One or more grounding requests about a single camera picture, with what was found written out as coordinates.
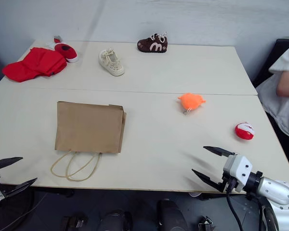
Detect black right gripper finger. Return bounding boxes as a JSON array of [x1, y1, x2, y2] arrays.
[[191, 168, 226, 193], [203, 145, 238, 159]]

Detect black chair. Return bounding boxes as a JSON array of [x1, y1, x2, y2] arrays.
[[251, 36, 289, 89]]

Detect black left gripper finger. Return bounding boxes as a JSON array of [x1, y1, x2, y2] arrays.
[[0, 156, 24, 169], [4, 178, 38, 198]]

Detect small dark metal bracket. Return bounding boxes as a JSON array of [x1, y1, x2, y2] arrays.
[[197, 216, 218, 231]]

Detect cream knitted shoe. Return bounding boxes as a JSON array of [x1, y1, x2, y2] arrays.
[[97, 47, 126, 77]]

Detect red cloth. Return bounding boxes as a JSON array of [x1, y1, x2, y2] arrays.
[[1, 47, 68, 83]]

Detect red canvas shoe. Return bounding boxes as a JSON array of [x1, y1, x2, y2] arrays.
[[53, 36, 79, 64]]

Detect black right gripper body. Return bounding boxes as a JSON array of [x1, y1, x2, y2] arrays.
[[221, 173, 243, 193]]

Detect orange plush toy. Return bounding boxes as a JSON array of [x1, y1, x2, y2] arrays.
[[177, 92, 207, 116]]

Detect large dark rounded shape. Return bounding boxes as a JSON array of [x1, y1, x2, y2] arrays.
[[156, 199, 192, 231]]

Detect brown plush shoe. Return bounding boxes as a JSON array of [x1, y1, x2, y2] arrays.
[[137, 31, 170, 54]]

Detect person in white shirt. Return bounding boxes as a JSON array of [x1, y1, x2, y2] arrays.
[[255, 41, 289, 140]]

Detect red and white plush toy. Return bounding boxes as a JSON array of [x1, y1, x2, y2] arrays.
[[235, 122, 256, 141]]

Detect brown paper bag with handles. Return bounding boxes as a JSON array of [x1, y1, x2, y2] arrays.
[[51, 101, 127, 182]]

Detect small dark boxy shape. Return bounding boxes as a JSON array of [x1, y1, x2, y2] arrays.
[[62, 212, 89, 231]]

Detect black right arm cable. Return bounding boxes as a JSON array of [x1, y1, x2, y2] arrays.
[[225, 180, 247, 231]]

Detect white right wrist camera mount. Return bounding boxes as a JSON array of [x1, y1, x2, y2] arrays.
[[222, 154, 253, 193]]

